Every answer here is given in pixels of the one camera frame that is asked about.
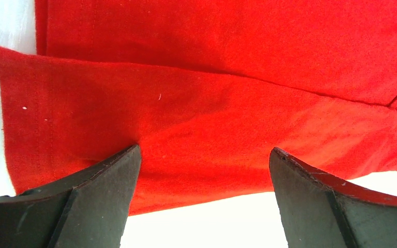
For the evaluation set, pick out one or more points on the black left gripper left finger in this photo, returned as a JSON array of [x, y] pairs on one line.
[[86, 209]]

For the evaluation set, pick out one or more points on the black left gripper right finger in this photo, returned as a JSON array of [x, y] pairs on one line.
[[318, 209]]

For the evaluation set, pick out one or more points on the red t-shirt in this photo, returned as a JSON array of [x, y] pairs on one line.
[[206, 88]]

